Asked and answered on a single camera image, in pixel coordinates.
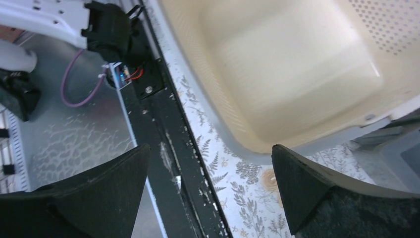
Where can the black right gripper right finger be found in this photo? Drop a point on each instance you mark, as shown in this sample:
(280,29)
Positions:
(322,203)

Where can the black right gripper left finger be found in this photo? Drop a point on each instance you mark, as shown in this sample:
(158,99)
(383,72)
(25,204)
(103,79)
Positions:
(101,202)

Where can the grey plastic storage bin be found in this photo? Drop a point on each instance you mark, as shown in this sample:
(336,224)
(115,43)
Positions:
(391,155)

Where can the cream perforated plastic basket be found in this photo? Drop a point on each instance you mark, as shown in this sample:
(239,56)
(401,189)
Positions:
(306,74)

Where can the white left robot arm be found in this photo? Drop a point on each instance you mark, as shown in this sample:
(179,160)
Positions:
(104,28)

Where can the floral patterned table mat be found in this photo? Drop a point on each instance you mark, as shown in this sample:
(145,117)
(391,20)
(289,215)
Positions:
(247,192)

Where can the small circuit board left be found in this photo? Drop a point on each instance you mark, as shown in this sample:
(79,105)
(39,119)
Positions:
(117,75)

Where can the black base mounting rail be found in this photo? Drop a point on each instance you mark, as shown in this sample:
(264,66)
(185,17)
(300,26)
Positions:
(180,188)

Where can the white slotted cable duct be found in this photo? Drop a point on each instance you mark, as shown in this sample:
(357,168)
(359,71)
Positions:
(13,169)

